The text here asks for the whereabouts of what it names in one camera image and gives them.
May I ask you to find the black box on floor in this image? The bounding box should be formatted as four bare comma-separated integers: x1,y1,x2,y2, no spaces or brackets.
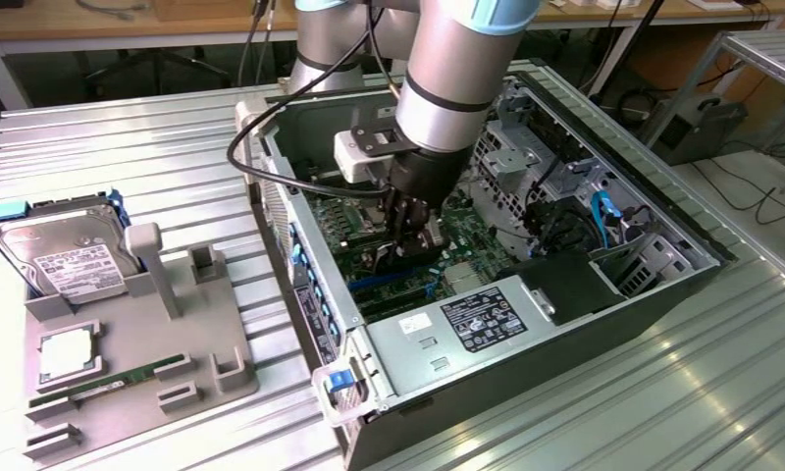
652,95,750,166

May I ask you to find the blue expansion slot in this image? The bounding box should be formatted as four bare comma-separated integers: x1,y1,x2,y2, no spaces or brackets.
346,270,415,291

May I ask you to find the grey power supply unit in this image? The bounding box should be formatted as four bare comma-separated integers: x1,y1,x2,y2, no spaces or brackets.
364,274,559,399

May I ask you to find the green RAM stick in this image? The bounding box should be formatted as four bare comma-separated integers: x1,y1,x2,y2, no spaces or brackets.
28,356,186,409

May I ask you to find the metal disk bay cage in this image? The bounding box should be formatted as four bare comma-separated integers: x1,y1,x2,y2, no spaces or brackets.
471,120,606,223

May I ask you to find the black expansion slot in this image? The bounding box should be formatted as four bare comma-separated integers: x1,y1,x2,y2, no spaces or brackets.
355,286,435,316

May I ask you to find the open black PC case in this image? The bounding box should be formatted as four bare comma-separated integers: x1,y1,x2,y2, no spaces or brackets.
235,57,739,471

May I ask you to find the blue disk caddy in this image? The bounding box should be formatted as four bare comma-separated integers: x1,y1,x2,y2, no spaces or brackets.
0,187,127,241

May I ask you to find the black chair base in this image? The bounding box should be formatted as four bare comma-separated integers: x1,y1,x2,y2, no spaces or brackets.
83,44,232,95

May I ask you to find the clear case handle blue tab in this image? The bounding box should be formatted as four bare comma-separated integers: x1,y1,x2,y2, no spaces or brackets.
310,362,376,429

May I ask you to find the black RAM stick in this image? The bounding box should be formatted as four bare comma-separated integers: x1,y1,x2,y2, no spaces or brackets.
334,234,394,258

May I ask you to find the blue SATA wire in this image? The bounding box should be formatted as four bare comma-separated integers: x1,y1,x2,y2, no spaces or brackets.
590,189,623,254

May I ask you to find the green motherboard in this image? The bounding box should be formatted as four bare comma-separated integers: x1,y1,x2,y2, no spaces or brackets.
300,184,539,323

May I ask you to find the silver hard disk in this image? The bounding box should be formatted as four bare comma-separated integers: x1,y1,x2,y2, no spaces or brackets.
0,207,136,301

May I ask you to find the silver CPU chip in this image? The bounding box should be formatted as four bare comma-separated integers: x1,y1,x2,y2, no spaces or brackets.
38,331,103,384

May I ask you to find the black wire bundle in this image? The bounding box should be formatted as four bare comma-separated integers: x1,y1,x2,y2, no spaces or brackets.
527,198,599,259

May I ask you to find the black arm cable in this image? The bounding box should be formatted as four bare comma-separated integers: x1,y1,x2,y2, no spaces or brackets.
227,0,394,198

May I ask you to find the metal slat table frame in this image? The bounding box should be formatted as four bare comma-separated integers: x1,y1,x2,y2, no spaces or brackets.
675,29,785,148

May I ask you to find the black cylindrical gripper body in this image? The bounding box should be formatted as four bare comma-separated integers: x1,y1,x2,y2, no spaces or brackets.
383,145,474,210

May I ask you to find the silver chipset heatsink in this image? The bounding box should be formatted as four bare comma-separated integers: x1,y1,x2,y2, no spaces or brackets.
442,261,487,291

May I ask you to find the grey parts rack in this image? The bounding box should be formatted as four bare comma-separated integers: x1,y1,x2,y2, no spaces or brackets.
22,223,264,463

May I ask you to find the wooden desk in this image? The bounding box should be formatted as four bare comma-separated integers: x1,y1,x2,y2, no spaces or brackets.
0,0,785,112

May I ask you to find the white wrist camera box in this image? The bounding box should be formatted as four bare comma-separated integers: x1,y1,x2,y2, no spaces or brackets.
332,128,402,185

